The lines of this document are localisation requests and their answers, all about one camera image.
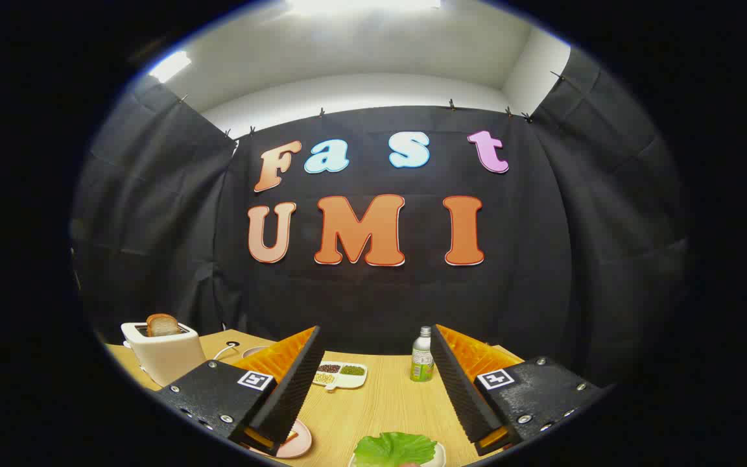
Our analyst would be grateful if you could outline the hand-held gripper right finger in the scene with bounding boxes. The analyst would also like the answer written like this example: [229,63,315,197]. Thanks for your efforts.
[430,324,608,458]

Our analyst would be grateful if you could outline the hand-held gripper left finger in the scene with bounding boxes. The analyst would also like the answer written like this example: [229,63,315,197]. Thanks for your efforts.
[153,326,326,457]

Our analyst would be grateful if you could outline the green lettuce leaf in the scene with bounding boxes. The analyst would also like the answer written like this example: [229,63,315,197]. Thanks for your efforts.
[353,432,438,467]

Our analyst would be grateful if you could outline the toasted bread slice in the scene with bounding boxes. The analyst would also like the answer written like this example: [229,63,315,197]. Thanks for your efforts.
[147,314,182,337]

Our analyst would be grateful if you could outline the pink plate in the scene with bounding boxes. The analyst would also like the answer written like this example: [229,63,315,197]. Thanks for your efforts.
[250,418,313,459]

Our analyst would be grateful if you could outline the green label metal bottle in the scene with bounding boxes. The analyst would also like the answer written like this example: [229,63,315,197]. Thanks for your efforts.
[410,326,436,382]

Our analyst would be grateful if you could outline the white divided dish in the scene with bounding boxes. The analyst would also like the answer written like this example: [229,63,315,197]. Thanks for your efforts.
[313,361,368,392]

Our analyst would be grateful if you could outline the white plate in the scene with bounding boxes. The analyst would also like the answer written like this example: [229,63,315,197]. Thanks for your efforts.
[348,442,447,467]

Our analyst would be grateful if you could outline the black backdrop cloth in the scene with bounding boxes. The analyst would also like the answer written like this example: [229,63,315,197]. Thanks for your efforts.
[70,47,692,390]

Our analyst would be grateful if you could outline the white toaster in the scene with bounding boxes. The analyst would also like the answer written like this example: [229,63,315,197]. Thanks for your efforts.
[121,321,207,388]

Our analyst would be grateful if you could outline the ceiling light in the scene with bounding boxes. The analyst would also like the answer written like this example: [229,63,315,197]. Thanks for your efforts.
[286,0,442,15]
[148,51,191,84]

